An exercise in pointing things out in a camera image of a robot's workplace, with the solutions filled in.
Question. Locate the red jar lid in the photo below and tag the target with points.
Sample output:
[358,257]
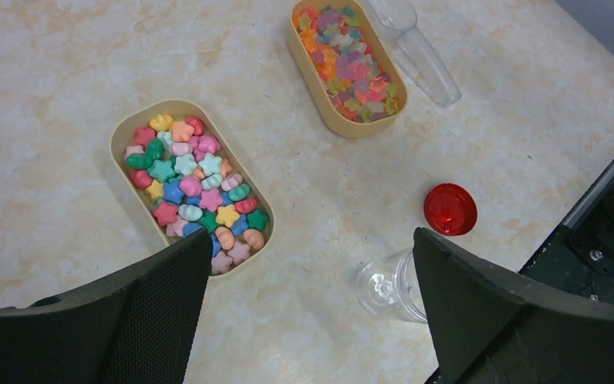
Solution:
[450,210]

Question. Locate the clear plastic jar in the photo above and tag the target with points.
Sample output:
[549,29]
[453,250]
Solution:
[388,288]

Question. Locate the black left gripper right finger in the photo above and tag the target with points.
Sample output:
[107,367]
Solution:
[492,325]

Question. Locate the clear plastic scoop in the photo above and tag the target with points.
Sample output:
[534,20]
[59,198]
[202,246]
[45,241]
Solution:
[396,24]

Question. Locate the beige tray translucent candies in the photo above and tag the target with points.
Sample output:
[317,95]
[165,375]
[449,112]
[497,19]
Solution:
[352,79]

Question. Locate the beige tray opaque candies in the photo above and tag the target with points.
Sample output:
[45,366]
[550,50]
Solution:
[182,170]

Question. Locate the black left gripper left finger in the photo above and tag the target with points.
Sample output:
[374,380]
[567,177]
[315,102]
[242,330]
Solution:
[135,325]

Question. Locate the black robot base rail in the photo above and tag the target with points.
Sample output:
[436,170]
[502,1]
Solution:
[578,256]

